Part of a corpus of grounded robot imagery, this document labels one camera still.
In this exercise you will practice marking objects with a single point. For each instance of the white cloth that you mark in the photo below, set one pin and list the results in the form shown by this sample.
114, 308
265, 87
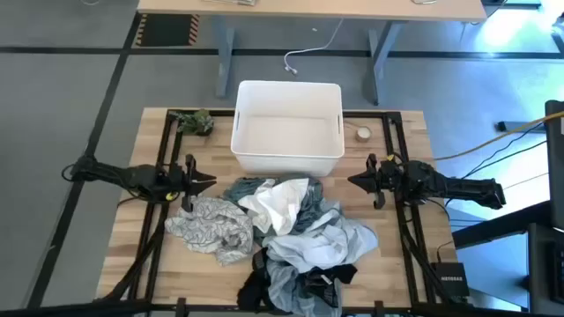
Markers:
277, 204

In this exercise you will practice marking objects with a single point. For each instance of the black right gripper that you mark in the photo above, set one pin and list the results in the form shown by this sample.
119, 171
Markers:
387, 179

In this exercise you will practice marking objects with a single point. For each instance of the grey floor foot bar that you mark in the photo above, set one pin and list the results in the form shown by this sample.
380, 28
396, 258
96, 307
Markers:
520, 126

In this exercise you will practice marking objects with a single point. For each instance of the black network switch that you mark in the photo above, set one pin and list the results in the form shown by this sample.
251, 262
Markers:
450, 279

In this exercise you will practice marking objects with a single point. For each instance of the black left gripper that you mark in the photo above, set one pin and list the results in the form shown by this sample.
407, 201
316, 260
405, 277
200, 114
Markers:
181, 181

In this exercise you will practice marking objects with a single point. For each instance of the grey line-patterned cloth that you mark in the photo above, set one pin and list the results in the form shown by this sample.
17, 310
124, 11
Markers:
207, 226

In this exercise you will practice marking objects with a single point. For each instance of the light blue shirt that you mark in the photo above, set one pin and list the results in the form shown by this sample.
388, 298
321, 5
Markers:
321, 240

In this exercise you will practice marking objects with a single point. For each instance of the slate blue knit garment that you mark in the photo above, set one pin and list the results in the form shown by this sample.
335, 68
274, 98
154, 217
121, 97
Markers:
315, 200

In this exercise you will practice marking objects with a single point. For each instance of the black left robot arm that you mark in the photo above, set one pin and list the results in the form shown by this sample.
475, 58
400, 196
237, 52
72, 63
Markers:
114, 174

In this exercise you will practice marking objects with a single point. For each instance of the grey-blue checked garment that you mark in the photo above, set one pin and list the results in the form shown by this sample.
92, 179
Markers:
286, 286

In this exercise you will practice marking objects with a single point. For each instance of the black garment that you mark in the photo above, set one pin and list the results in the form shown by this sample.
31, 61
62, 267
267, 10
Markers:
257, 290

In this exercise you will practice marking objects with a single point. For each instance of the black mat with hazard stripes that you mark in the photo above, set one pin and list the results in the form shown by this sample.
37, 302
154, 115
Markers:
165, 30

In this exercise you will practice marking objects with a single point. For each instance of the wooden desk with grey legs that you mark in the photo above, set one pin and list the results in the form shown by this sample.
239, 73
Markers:
308, 9

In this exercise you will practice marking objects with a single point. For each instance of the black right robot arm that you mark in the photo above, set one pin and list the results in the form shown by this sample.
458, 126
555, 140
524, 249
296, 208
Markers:
458, 187

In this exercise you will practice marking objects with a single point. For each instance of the black cabinet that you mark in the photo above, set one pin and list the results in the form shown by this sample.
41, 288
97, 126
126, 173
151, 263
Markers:
555, 163

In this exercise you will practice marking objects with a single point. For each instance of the white perforated plastic basket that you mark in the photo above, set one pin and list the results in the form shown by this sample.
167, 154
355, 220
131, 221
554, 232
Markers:
286, 132

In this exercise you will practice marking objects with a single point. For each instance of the black crossbeam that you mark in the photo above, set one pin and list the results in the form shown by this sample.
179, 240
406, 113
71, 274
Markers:
498, 226

